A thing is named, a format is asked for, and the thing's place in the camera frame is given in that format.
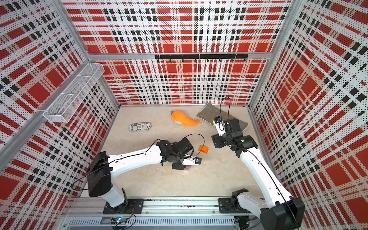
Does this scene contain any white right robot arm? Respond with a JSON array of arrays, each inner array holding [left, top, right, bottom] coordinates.
[[211, 117, 305, 230]]

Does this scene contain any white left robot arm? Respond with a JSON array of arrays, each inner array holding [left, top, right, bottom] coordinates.
[[86, 137, 202, 210]]

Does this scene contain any orange round lego piece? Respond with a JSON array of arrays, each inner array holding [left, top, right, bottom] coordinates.
[[198, 145, 209, 154]]

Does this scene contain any orange plush toy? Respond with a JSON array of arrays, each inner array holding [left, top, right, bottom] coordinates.
[[171, 110, 201, 127]]

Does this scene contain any grey patterned cushion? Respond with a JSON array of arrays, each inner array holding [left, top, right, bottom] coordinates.
[[196, 103, 249, 130]]

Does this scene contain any green circuit board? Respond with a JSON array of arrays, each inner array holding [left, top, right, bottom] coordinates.
[[111, 217, 127, 225]]

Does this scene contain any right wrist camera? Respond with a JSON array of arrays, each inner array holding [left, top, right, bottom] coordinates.
[[213, 117, 226, 137]]

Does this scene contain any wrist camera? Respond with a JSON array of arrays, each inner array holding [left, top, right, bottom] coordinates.
[[182, 157, 202, 165], [213, 117, 226, 137]]

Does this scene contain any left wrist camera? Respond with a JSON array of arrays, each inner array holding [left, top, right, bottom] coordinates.
[[182, 157, 202, 165]]

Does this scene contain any black camera cable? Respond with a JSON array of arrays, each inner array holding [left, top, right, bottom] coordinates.
[[185, 133, 206, 160]]

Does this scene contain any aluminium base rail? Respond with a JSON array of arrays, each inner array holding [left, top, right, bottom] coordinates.
[[56, 196, 262, 230]]

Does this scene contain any black hook rail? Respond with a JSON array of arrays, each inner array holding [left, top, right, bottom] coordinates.
[[154, 54, 249, 61]]

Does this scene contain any white wire mesh basket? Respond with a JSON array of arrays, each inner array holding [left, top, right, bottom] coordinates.
[[43, 63, 104, 123]]

